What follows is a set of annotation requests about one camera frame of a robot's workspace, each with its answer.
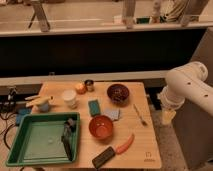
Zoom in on black rectangular eraser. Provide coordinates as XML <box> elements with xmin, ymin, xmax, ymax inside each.
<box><xmin>92</xmin><ymin>147</ymin><xmax>115</xmax><ymax>169</ymax></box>

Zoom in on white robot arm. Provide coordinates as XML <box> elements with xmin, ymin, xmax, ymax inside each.
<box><xmin>158</xmin><ymin>61</ymin><xmax>213</xmax><ymax>125</ymax></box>

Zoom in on dark purple bowl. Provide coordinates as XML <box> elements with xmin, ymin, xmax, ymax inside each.
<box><xmin>107</xmin><ymin>84</ymin><xmax>130</xmax><ymax>105</ymax></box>

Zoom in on red bowl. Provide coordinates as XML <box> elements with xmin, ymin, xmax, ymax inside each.
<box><xmin>89</xmin><ymin>115</ymin><xmax>113</xmax><ymax>140</ymax></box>

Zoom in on small metal can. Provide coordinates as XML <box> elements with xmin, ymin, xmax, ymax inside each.
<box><xmin>84</xmin><ymin>79</ymin><xmax>94</xmax><ymax>92</ymax></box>

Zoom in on teal sponge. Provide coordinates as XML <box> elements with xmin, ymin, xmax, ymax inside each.
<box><xmin>88</xmin><ymin>100</ymin><xmax>101</xmax><ymax>117</ymax></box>

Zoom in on orange fruit toy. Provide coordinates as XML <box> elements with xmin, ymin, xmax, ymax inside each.
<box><xmin>75</xmin><ymin>83</ymin><xmax>86</xmax><ymax>94</ymax></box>

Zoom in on grey blue cloth square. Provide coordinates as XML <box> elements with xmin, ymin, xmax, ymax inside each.
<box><xmin>104</xmin><ymin>109</ymin><xmax>120</xmax><ymax>121</ymax></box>

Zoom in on metal fork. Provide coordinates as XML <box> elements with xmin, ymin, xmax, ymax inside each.
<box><xmin>133</xmin><ymin>104</ymin><xmax>148</xmax><ymax>126</ymax></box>

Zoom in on white paper cup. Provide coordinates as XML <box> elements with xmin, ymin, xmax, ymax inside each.
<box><xmin>62</xmin><ymin>89</ymin><xmax>77</xmax><ymax>109</ymax></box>

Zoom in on black object in tray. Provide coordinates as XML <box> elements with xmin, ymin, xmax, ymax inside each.
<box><xmin>61</xmin><ymin>118</ymin><xmax>76</xmax><ymax>160</ymax></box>

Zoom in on orange carrot toy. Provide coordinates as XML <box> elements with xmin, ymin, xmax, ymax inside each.
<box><xmin>115</xmin><ymin>134</ymin><xmax>135</xmax><ymax>155</ymax></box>

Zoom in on blue cup with banana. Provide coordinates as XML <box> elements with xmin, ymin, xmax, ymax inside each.
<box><xmin>26</xmin><ymin>96</ymin><xmax>53</xmax><ymax>112</ymax></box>

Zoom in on green plastic tray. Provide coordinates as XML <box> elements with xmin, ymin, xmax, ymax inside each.
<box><xmin>6</xmin><ymin>112</ymin><xmax>80</xmax><ymax>167</ymax></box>

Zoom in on blue box on left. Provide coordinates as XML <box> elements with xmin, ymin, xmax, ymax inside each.
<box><xmin>15</xmin><ymin>108</ymin><xmax>31</xmax><ymax>126</ymax></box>

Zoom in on wooden spatula handle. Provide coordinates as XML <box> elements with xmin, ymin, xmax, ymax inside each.
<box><xmin>25</xmin><ymin>95</ymin><xmax>40</xmax><ymax>101</ymax></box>

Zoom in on black cables on left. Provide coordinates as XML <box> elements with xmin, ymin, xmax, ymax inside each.
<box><xmin>0</xmin><ymin>87</ymin><xmax>18</xmax><ymax>151</ymax></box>

